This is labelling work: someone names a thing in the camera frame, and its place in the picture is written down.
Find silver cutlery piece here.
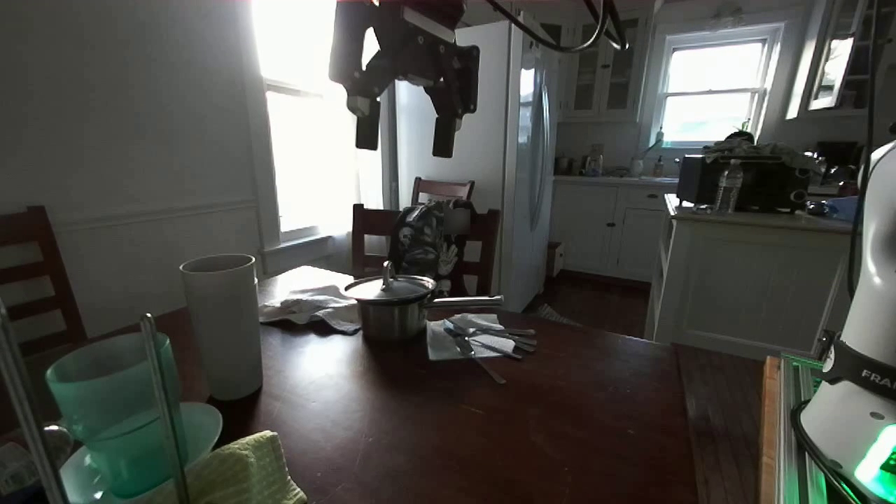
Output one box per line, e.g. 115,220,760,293
447,328,512,389

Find yellow-green cloth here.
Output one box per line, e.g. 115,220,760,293
157,428,309,504

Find white glass-door wall cabinets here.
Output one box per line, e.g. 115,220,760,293
557,6,654,126

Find white paper napkin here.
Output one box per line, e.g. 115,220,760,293
421,311,512,365

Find green cup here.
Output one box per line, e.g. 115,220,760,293
41,330,189,503

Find bright dining room window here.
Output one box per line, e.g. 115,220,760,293
246,0,385,248

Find black microwave oven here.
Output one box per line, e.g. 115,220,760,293
673,144,816,216

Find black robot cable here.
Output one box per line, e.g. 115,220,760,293
482,0,629,56

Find white paper towel roll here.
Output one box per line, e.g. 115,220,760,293
176,249,266,405

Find green saucer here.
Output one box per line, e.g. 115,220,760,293
56,402,225,504

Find wooden dining chair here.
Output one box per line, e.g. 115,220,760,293
409,174,479,210
349,202,501,298
0,206,90,361

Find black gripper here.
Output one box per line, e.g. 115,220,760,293
328,0,482,161

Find white refrigerator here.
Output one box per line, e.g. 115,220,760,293
392,21,563,318

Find white wall cabinet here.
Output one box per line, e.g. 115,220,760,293
780,0,885,126

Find white base cabinets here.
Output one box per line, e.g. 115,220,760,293
545,174,680,287

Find kitchen window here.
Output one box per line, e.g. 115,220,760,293
648,21,788,155

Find white crumpled cloth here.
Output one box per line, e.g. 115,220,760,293
258,263,367,337

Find white kitchen island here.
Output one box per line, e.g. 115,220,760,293
644,192,855,365

